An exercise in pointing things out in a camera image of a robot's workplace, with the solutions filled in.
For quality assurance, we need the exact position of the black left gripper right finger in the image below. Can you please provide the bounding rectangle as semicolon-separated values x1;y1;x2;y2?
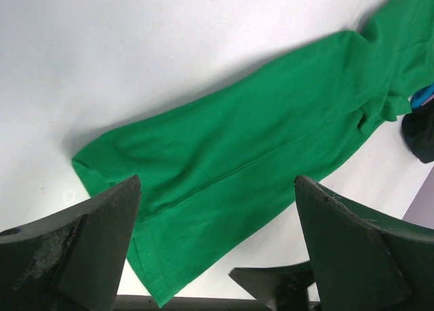
294;175;433;310

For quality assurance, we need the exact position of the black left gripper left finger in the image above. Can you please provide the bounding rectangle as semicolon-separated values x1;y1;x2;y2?
1;175;141;310

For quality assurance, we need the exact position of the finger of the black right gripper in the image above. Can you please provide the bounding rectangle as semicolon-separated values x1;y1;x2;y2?
229;262;321;311

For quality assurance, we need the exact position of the green t-shirt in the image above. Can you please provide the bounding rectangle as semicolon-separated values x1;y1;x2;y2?
72;0;433;306

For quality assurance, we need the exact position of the folded black t-shirt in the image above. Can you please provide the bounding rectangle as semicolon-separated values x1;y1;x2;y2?
401;101;433;164

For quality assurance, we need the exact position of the folded blue t-shirt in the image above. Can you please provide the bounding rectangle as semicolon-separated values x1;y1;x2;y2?
410;84;434;110

